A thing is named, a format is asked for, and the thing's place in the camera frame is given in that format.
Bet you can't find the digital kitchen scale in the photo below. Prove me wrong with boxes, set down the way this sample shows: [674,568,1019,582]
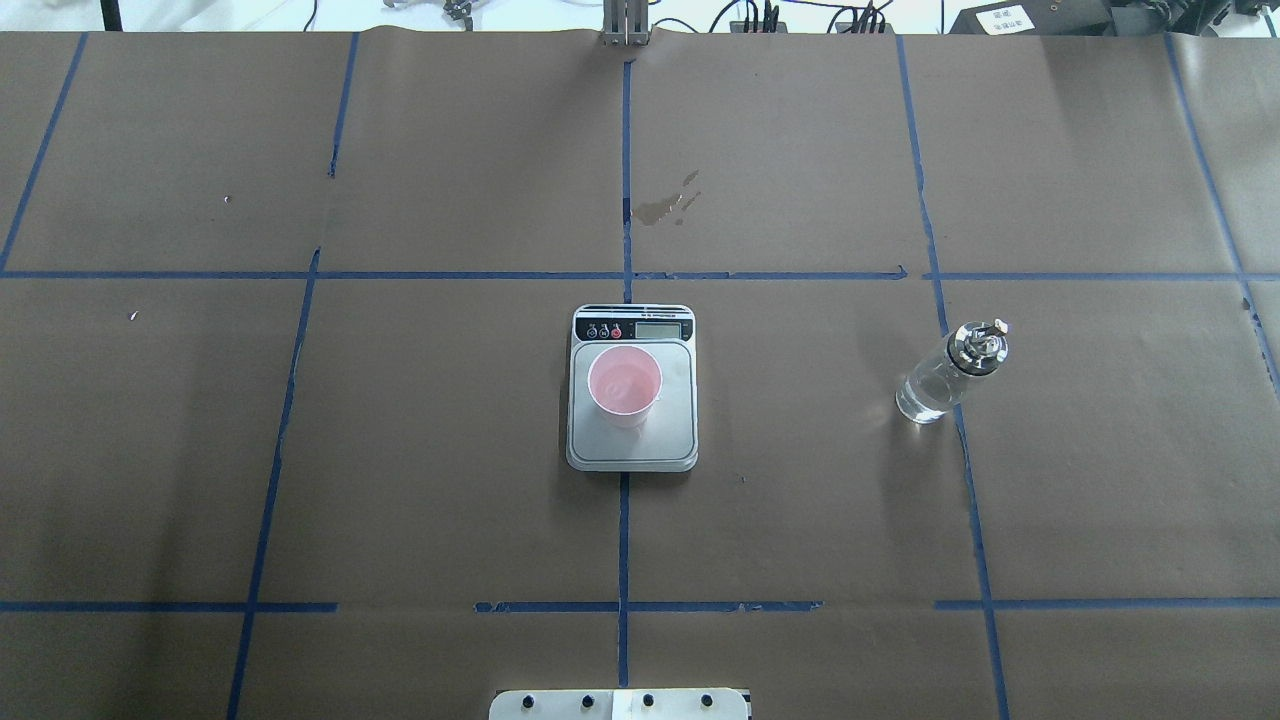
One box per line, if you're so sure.
[564,304,700,474]

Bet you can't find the pink paper cup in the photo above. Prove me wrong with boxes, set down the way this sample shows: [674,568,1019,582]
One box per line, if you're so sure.
[588,345,663,429]

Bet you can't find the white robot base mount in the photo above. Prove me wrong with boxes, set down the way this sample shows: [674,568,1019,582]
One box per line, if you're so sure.
[488,687,753,719]

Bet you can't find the glass sauce bottle metal spout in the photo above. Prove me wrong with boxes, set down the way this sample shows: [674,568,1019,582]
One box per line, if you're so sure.
[895,318,1011,425]

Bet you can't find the black box with label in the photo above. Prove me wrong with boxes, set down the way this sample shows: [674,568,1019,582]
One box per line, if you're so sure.
[947,1,1112,37]

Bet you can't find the aluminium frame post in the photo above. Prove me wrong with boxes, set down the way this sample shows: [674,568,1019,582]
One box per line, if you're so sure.
[600,0,652,47]

